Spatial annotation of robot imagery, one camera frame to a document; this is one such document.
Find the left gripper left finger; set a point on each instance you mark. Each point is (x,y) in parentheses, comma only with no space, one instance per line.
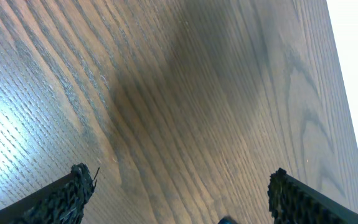
(62,201)

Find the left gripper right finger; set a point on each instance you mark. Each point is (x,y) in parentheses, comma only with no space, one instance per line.
(291,201)

